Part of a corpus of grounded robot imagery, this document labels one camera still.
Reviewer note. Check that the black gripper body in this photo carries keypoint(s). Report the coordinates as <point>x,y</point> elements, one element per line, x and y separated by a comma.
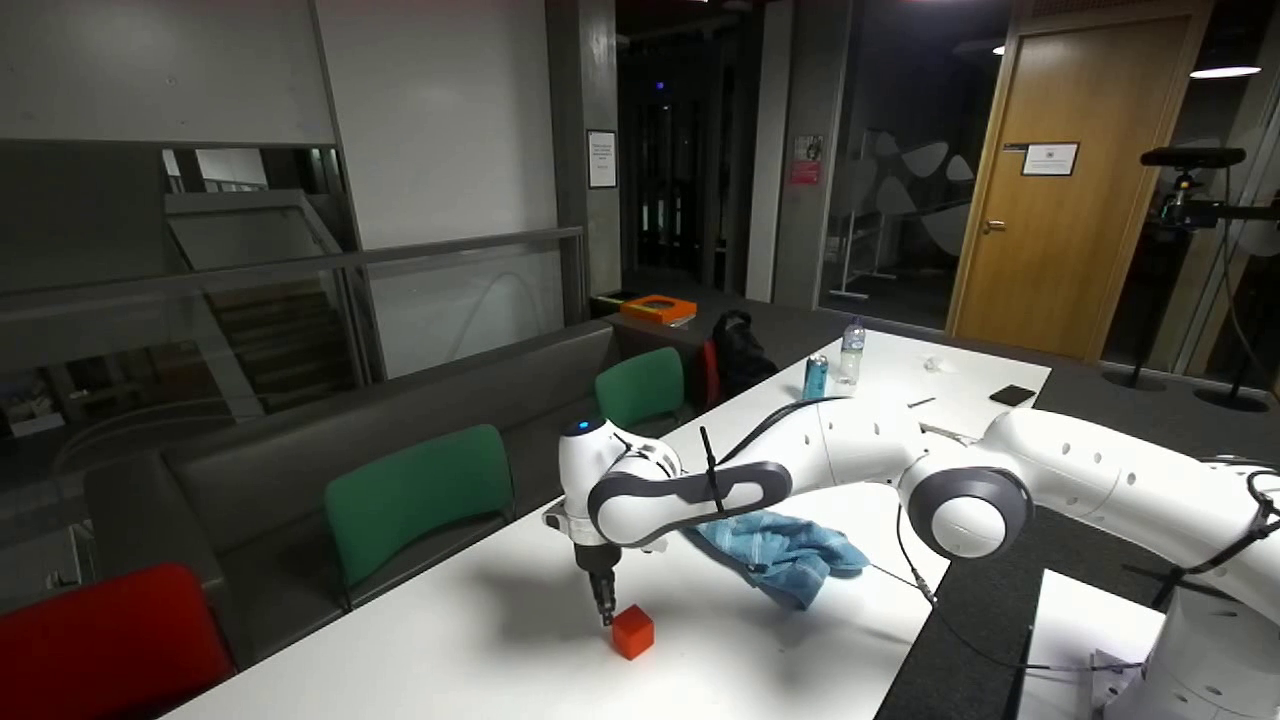
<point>593,556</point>

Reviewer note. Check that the orange block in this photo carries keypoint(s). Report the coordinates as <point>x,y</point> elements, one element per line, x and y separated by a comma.
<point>635,634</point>

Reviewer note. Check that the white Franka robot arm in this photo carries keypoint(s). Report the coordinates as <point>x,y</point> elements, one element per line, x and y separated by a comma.
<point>1122,484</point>

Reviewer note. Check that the blue checked cloth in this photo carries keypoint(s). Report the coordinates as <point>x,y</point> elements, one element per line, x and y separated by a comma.
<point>783,552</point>

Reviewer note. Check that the green chair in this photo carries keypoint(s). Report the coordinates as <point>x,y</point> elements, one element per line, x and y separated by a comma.
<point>421,502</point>
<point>642,385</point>

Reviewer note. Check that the black bag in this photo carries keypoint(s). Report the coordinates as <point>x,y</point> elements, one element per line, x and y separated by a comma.
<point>740,354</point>

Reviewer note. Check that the blue drink can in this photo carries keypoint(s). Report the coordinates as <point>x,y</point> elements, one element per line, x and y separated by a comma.
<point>815,379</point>

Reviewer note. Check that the clear water bottle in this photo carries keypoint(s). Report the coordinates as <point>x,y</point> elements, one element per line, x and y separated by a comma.
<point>851,356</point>

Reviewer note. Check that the black pen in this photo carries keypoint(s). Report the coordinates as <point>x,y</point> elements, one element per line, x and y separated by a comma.
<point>923,400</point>

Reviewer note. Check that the white notice on pillar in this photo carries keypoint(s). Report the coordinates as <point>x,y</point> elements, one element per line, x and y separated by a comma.
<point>600,159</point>

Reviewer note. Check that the red sign on glass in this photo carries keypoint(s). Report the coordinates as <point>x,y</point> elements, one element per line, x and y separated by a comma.
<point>806,173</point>

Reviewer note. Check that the black phone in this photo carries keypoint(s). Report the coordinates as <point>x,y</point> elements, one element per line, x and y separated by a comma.
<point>1015,397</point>

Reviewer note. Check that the wooden door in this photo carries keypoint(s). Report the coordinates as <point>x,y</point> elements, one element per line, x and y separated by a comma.
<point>1083,252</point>

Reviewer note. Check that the white door sign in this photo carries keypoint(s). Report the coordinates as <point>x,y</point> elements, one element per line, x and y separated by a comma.
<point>1050,159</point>

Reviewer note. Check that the black camera tripod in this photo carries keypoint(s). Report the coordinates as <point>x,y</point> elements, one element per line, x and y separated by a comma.
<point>1191,163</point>

